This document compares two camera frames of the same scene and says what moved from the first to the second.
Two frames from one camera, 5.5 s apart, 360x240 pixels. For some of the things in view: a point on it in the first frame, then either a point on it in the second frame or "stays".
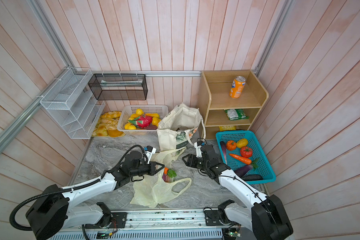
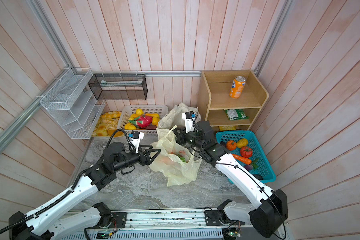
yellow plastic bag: (153, 190) to (176, 163)
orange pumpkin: (231, 145) stays
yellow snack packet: (227, 128) stays
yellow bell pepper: (242, 143) stays
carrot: (242, 160) stays
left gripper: (152, 170) to (148, 160)
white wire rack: (70, 100) stays
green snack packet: (236, 114) stays
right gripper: (191, 159) to (181, 136)
